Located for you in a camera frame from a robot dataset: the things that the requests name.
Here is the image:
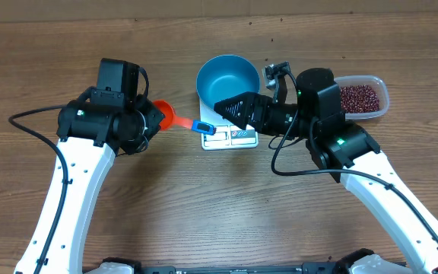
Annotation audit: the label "orange scoop with blue handle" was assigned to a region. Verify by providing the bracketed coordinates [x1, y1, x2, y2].
[153, 100, 217, 135]

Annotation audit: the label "clear plastic bean container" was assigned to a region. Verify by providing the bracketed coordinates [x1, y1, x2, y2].
[335, 75, 390, 120]

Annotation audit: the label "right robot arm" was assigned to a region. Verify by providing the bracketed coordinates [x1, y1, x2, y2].
[214, 68, 438, 273]

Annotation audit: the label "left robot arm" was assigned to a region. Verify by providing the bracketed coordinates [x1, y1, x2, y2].
[14, 58, 164, 273]

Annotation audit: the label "white digital kitchen scale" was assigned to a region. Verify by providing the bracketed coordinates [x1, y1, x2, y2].
[199, 100, 259, 151]

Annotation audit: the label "teal plastic bowl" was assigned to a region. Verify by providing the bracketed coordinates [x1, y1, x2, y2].
[195, 55, 261, 116]

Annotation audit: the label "red beans in container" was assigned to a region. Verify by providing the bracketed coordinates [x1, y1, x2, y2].
[340, 84, 380, 113]

